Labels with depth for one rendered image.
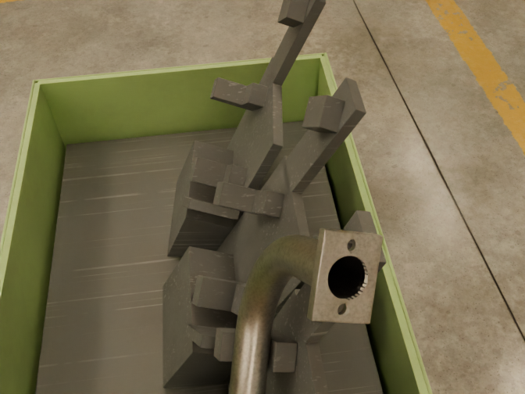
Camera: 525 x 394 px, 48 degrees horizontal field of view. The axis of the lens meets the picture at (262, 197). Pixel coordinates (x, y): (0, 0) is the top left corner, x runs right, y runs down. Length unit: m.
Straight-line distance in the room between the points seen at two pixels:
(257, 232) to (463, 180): 1.47
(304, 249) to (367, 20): 2.33
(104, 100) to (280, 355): 0.52
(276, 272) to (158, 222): 0.39
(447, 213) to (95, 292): 1.38
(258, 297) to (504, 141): 1.82
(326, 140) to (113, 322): 0.35
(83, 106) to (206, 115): 0.18
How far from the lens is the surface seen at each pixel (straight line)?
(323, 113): 0.54
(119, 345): 0.73
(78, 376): 0.72
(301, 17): 0.65
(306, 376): 0.49
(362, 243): 0.36
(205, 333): 0.59
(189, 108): 0.90
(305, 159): 0.58
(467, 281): 1.82
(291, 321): 0.52
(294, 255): 0.40
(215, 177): 0.72
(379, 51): 2.52
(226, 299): 0.62
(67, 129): 0.94
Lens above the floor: 1.48
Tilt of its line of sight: 50 degrees down
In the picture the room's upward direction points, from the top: 2 degrees counter-clockwise
